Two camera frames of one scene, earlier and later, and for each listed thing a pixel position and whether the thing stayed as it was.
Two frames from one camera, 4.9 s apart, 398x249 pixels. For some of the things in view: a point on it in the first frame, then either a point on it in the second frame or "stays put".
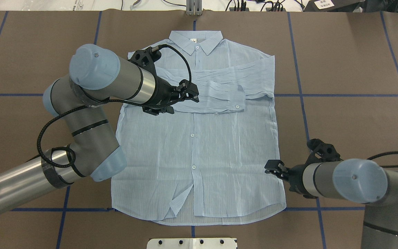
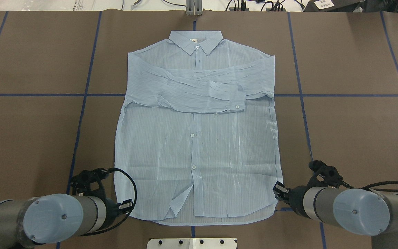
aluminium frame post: (193, 7) stays put
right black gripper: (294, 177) to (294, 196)
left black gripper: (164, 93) to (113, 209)
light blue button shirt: (204, 163) stays put
